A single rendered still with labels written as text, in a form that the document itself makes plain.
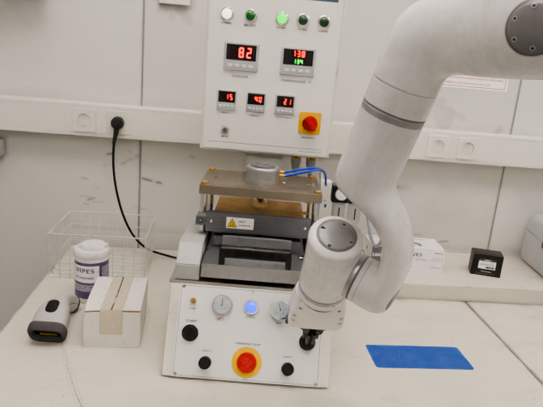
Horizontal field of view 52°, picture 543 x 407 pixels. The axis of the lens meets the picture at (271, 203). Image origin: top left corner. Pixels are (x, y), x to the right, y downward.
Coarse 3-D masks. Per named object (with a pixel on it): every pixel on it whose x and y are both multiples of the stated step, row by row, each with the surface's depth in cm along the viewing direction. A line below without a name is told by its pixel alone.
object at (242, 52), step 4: (232, 48) 133; (236, 48) 133; (240, 48) 133; (244, 48) 133; (248, 48) 133; (252, 48) 133; (232, 52) 133; (236, 52) 133; (240, 52) 133; (244, 52) 133; (248, 52) 133; (252, 52) 133; (232, 56) 133; (236, 56) 133; (240, 56) 133; (244, 56) 133; (248, 56) 133; (252, 56) 133
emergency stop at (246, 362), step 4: (240, 356) 111; (244, 356) 111; (248, 356) 111; (252, 356) 111; (240, 360) 111; (244, 360) 111; (248, 360) 111; (252, 360) 111; (240, 364) 111; (244, 364) 111; (248, 364) 111; (252, 364) 111; (240, 368) 111; (244, 368) 111; (248, 368) 111; (252, 368) 111; (244, 372) 111; (248, 372) 111
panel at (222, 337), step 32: (192, 288) 114; (224, 288) 114; (192, 320) 113; (224, 320) 113; (256, 320) 113; (192, 352) 112; (224, 352) 112; (256, 352) 112; (288, 352) 113; (320, 352) 113; (288, 384) 111
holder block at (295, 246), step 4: (216, 232) 126; (216, 236) 124; (220, 236) 124; (244, 236) 125; (216, 240) 124; (220, 240) 124; (292, 240) 125; (296, 240) 125; (300, 240) 126; (216, 244) 124; (220, 244) 124; (292, 244) 124; (296, 244) 124; (300, 244) 124; (292, 248) 125; (296, 248) 125; (300, 248) 125; (296, 252) 125; (300, 252) 125
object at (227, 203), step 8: (224, 200) 134; (232, 200) 135; (240, 200) 136; (248, 200) 136; (256, 200) 129; (264, 200) 129; (272, 200) 138; (216, 208) 127; (224, 208) 128; (232, 208) 128; (240, 208) 129; (248, 208) 129; (256, 208) 129; (264, 208) 129; (272, 208) 131; (280, 208) 132; (288, 208) 132; (296, 208) 133; (296, 216) 126
